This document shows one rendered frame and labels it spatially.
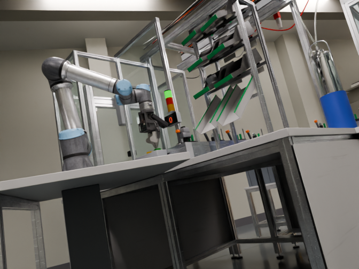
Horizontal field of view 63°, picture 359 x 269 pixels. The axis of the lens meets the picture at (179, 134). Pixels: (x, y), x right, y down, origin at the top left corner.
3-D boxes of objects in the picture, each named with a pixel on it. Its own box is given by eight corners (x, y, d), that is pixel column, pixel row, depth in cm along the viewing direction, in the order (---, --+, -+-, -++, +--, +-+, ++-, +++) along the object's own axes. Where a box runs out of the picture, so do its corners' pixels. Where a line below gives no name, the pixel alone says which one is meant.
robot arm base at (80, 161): (57, 178, 131) (54, 157, 133) (67, 180, 145) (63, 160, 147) (92, 170, 133) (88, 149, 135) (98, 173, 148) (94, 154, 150)
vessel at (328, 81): (340, 89, 181) (321, 34, 188) (317, 97, 191) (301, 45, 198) (347, 91, 191) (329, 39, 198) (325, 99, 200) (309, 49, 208)
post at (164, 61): (184, 153, 196) (156, 20, 215) (180, 155, 198) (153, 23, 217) (187, 153, 198) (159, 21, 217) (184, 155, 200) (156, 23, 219)
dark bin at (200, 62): (203, 61, 153) (195, 49, 152) (189, 72, 163) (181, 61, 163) (233, 46, 169) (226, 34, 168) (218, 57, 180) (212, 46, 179)
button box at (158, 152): (158, 160, 155) (156, 149, 156) (136, 168, 169) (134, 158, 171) (168, 159, 159) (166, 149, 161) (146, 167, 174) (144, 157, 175)
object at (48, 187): (-30, 196, 87) (-30, 186, 87) (28, 204, 170) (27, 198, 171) (190, 158, 110) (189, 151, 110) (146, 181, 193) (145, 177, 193)
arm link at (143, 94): (134, 89, 170) (149, 87, 171) (137, 107, 168) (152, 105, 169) (133, 84, 162) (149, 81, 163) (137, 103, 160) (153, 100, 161)
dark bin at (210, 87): (209, 90, 149) (202, 78, 149) (195, 100, 160) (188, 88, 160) (240, 71, 166) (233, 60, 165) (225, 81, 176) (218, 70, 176)
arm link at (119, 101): (113, 87, 157) (134, 85, 158) (115, 95, 168) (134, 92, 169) (116, 101, 155) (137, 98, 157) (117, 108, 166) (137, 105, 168)
